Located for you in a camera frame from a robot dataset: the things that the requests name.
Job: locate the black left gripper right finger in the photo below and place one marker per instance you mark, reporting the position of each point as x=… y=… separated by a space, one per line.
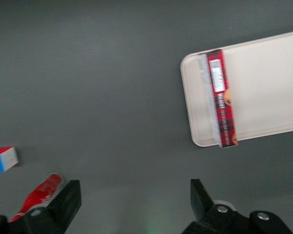
x=210 y=219

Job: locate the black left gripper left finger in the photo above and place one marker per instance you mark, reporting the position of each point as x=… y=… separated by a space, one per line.
x=53 y=217

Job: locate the red tartan cookie box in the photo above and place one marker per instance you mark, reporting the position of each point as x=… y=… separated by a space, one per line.
x=222 y=97

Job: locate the beige plastic tray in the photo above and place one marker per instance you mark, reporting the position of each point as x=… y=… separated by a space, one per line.
x=263 y=92

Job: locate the red soda bottle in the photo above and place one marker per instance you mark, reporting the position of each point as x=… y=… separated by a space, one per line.
x=44 y=190

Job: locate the colourful puzzle cube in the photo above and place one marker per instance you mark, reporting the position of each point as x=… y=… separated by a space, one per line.
x=2 y=158

